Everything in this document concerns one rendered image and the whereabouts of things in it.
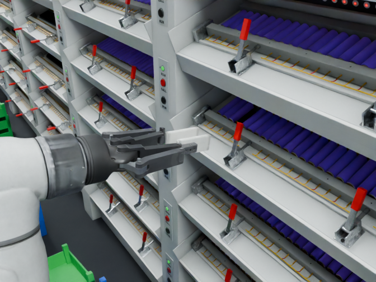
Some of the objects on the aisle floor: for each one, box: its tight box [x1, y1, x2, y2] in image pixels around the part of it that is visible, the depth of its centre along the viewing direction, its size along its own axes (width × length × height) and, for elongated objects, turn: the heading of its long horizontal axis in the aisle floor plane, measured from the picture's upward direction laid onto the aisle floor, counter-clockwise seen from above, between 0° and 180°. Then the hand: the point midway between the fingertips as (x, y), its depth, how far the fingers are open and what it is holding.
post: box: [151, 0, 248, 282], centre depth 94 cm, size 20×9×178 cm, turn 125°
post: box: [52, 0, 101, 220], centre depth 144 cm, size 20×9×178 cm, turn 125°
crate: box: [48, 243, 95, 282], centre depth 138 cm, size 30×20×8 cm
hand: (188, 141), depth 71 cm, fingers open, 3 cm apart
